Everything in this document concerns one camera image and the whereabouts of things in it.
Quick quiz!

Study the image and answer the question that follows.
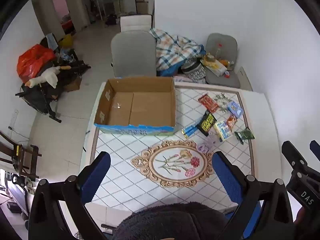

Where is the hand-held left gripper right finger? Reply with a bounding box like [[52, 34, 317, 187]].
[[212, 151, 297, 240]]

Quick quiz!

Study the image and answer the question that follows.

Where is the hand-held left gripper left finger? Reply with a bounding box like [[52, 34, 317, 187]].
[[27, 151, 112, 240]]

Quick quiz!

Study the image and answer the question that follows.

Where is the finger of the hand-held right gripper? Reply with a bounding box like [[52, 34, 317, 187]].
[[309, 140, 320, 162], [281, 141, 309, 173]]

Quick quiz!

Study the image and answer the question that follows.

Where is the purple soft cloth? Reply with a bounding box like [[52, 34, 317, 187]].
[[196, 132, 218, 154]]

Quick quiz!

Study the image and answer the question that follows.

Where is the blue white snack packet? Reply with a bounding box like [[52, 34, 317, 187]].
[[214, 120, 233, 142]]

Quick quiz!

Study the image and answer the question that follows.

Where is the black yellow snack packet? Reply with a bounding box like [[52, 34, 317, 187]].
[[197, 110, 217, 137]]

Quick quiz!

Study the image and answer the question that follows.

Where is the light blue snack packet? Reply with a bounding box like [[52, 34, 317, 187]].
[[227, 101, 244, 117]]

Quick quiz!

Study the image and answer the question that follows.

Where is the red snack packet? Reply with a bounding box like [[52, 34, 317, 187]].
[[198, 94, 219, 113]]

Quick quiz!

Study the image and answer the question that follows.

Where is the cardboard box blue print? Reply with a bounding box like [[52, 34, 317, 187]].
[[94, 76, 177, 136]]

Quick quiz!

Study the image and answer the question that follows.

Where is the floral printed tablecloth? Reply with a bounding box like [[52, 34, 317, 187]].
[[90, 82, 255, 212]]

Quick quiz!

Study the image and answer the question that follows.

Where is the green snack packet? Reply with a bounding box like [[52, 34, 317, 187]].
[[234, 127, 255, 145]]

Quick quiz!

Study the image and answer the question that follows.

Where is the small orange snack packet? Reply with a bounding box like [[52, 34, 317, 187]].
[[226, 115, 238, 129]]

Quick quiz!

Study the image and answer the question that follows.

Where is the black fleece garment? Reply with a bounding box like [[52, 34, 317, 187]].
[[111, 202, 230, 240]]

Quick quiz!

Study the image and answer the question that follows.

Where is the wooden chair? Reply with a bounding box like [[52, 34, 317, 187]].
[[0, 130, 42, 182]]

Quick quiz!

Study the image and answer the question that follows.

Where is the black folding stroller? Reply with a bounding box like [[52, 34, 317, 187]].
[[15, 52, 92, 123]]

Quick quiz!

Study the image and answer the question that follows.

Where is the brown cardboard box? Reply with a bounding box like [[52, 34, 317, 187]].
[[63, 75, 82, 92]]

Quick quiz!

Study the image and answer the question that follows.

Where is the black white striped cloth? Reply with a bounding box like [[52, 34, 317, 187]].
[[180, 61, 207, 81]]

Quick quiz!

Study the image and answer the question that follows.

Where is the white plush goose toy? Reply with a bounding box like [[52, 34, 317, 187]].
[[25, 65, 72, 89]]

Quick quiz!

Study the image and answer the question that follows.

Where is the yellow food packaging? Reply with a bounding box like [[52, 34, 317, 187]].
[[201, 55, 227, 77]]

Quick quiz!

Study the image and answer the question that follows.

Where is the grey office chair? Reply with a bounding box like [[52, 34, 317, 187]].
[[110, 30, 157, 78]]

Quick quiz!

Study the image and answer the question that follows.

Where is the orange plastic bag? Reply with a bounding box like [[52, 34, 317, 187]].
[[17, 44, 56, 83]]

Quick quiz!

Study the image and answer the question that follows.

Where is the grey cushioned chair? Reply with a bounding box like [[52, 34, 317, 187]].
[[205, 33, 241, 88]]

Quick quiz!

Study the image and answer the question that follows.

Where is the plaid blanket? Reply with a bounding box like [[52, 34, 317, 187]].
[[149, 27, 203, 71]]

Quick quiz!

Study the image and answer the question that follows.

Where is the yellow bag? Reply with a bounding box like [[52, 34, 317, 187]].
[[59, 34, 74, 48]]

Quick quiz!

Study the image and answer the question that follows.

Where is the white chair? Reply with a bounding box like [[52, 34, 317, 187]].
[[120, 14, 152, 33]]

